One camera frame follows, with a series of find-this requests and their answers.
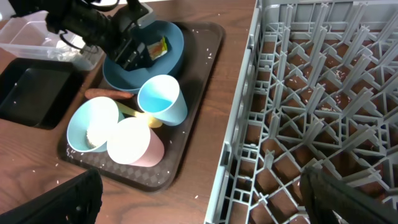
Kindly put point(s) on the grey dishwasher rack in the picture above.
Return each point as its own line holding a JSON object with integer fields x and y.
{"x": 317, "y": 87}

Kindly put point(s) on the dark blue plate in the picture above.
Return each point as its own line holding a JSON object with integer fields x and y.
{"x": 168, "y": 64}

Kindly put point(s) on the green yellow snack wrapper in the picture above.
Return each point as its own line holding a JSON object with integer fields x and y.
{"x": 158, "y": 49}

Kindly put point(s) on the pink cup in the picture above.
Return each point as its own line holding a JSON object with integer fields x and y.
{"x": 134, "y": 143}

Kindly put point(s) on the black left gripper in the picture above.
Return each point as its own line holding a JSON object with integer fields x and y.
{"x": 131, "y": 51}

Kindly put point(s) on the light blue cup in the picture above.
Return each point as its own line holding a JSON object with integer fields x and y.
{"x": 162, "y": 98}

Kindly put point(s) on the clear plastic bin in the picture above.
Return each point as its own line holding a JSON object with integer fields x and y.
{"x": 28, "y": 37}

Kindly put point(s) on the dark brown serving tray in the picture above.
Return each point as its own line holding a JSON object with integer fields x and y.
{"x": 202, "y": 43}

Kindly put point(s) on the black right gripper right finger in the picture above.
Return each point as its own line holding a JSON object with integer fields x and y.
{"x": 325, "y": 197}

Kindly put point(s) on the orange carrot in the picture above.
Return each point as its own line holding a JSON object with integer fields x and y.
{"x": 113, "y": 94}

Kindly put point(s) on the black rectangular bin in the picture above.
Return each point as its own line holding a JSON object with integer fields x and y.
{"x": 37, "y": 93}

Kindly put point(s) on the yellow spoon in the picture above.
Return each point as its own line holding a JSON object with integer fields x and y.
{"x": 151, "y": 121}

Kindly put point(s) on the light blue rice bowl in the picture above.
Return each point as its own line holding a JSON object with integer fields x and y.
{"x": 92, "y": 124}

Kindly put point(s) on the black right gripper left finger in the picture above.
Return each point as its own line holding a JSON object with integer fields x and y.
{"x": 78, "y": 200}

